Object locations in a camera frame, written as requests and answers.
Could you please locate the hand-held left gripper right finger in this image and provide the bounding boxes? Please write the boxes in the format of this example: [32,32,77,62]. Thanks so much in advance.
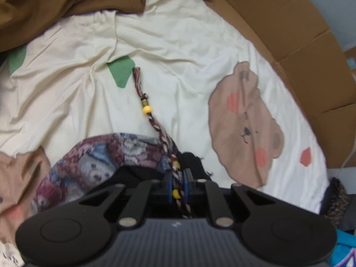
[182,170,274,227]

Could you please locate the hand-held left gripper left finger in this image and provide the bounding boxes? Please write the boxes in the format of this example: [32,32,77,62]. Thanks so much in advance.
[79,172,172,227]

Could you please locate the black bear-print shorts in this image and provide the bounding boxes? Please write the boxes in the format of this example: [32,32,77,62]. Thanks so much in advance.
[30,67,214,220]

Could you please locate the cream bear-print bed sheet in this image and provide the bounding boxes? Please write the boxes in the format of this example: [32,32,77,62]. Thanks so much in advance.
[0,0,330,267]

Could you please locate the leopard print garment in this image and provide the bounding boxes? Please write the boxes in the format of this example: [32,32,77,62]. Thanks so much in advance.
[320,177,348,229]

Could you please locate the teal printed jersey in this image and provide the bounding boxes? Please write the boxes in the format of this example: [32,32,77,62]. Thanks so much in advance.
[330,228,356,267]

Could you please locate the flattened cardboard sheet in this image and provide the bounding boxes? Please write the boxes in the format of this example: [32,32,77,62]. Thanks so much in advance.
[204,0,356,170]

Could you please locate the brown garment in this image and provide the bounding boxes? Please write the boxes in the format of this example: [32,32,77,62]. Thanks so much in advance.
[0,0,146,53]

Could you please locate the grey refrigerator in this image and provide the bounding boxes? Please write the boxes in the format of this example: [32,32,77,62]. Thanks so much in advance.
[289,0,356,51]

